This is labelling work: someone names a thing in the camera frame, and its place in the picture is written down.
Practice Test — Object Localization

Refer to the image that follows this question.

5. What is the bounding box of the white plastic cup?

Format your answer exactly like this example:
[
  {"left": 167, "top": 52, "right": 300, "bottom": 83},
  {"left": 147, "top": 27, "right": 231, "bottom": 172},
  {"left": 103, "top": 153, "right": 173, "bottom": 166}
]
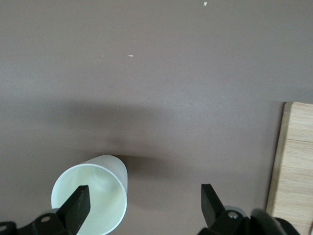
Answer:
[{"left": 50, "top": 154, "right": 129, "bottom": 235}]

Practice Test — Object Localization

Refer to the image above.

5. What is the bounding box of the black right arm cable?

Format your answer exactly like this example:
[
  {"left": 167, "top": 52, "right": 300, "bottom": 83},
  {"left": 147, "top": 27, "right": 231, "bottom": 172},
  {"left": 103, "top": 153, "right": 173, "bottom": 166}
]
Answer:
[{"left": 249, "top": 207, "right": 301, "bottom": 235}]

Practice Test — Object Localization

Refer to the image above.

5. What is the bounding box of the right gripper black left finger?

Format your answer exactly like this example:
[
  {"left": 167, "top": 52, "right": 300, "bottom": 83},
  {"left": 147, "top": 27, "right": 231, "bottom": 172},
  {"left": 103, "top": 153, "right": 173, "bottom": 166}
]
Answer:
[{"left": 18, "top": 185, "right": 91, "bottom": 235}]

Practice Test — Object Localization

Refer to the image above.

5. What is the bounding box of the brown table mat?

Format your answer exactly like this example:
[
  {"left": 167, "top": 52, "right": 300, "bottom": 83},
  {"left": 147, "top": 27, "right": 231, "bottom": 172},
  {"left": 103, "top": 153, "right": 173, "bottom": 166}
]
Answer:
[{"left": 0, "top": 0, "right": 313, "bottom": 235}]

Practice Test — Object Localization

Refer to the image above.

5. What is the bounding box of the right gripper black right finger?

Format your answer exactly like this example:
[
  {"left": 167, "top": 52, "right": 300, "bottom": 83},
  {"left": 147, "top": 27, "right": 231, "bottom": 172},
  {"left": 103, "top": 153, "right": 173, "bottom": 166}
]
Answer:
[{"left": 198, "top": 183, "right": 261, "bottom": 235}]

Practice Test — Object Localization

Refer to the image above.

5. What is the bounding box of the bamboo cutting board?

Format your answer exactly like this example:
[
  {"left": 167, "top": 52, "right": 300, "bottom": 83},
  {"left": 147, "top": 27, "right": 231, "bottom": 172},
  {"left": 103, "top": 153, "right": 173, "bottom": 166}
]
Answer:
[{"left": 266, "top": 101, "right": 313, "bottom": 235}]

